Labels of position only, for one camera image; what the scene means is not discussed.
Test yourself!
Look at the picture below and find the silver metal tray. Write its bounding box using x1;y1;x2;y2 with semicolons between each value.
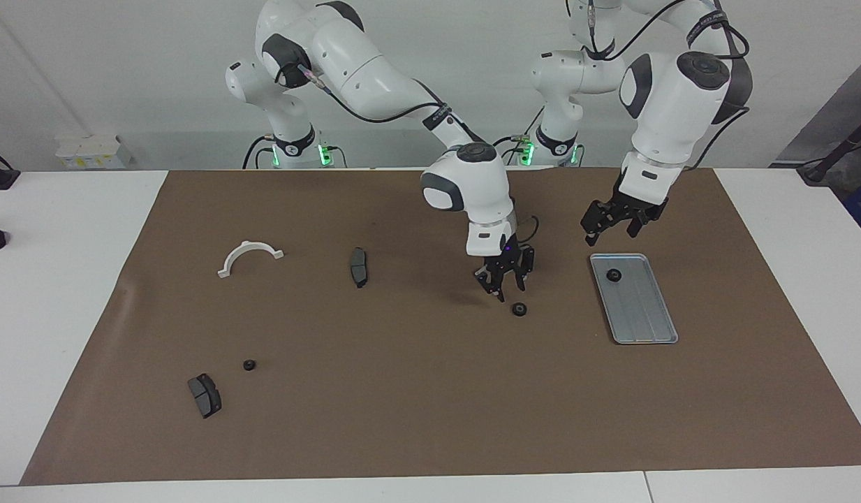
589;253;679;345

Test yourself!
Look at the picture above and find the black base cable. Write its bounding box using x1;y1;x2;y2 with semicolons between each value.
243;135;277;170
492;103;547;168

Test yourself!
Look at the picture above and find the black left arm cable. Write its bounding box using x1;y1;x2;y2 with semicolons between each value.
568;0;752;172

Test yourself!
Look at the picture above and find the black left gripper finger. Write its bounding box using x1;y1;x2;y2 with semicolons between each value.
581;203;616;247
629;203;667;238

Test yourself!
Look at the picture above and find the brown paper table mat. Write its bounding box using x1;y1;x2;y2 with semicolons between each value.
20;166;861;486

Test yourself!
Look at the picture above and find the white wall socket box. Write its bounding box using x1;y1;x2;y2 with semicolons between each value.
55;135;134;168

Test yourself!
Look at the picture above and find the white curved plastic bracket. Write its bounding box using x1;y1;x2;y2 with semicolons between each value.
217;240;285;279

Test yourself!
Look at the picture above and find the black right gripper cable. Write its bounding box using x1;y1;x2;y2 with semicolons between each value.
290;63;540;245

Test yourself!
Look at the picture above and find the short dark brake pad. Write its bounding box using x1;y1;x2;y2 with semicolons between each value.
187;373;223;419

